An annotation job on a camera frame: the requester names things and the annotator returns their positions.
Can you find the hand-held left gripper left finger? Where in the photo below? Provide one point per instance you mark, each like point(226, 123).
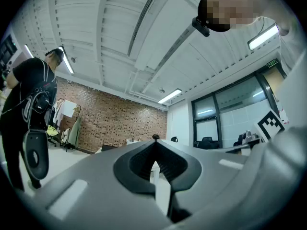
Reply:
point(96, 188)

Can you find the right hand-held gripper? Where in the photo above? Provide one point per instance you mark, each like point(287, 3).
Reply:
point(269, 126)

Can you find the white cabinet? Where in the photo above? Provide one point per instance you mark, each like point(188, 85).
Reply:
point(132, 141)

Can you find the black office chair with headrest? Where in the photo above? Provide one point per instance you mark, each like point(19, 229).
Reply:
point(174, 139)

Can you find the white hanging garments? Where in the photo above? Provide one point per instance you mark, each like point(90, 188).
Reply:
point(57, 111)

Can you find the person's light shirt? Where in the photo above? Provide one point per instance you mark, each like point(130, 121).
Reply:
point(290, 47)

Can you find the olive green garment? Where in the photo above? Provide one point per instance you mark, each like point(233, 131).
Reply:
point(74, 130)

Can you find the black mesh office chair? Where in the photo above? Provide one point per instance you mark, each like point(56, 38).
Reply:
point(54, 142)

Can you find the green emergency sign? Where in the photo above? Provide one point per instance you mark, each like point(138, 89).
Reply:
point(272, 62)

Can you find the ceiling air vent slot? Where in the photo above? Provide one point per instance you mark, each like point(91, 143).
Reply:
point(144, 20)

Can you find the round smoke detector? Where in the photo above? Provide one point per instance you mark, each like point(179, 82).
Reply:
point(162, 90)
point(73, 59)

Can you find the black head-worn camera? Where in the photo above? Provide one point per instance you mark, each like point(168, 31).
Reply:
point(201, 27)

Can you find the lime green cloth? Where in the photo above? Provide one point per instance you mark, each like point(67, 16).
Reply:
point(52, 130)

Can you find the person's head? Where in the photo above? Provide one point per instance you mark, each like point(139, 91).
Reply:
point(230, 6)

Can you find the white board sheet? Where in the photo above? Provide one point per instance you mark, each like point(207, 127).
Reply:
point(68, 108)

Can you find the cream white bag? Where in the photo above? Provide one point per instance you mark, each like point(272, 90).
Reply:
point(66, 135)

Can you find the ceiling strip light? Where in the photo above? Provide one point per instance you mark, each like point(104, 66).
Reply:
point(67, 60)
point(169, 96)
point(262, 37)
point(28, 51)

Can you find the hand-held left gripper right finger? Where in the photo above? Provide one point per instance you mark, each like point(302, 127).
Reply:
point(216, 171)

